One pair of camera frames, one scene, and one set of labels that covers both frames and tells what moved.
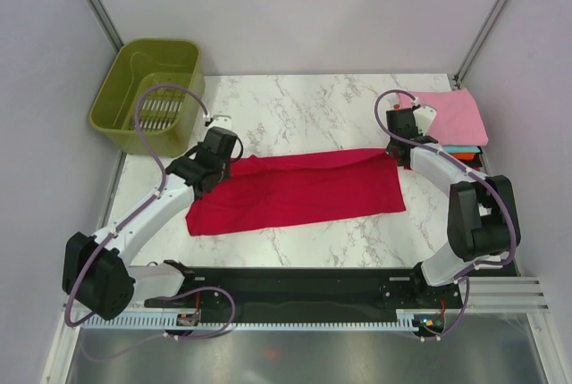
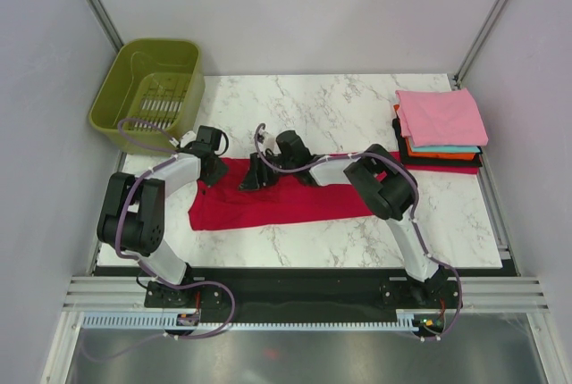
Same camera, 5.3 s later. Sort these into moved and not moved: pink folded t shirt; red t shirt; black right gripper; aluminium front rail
Moved: black right gripper
Not moved: red t shirt; pink folded t shirt; aluminium front rail
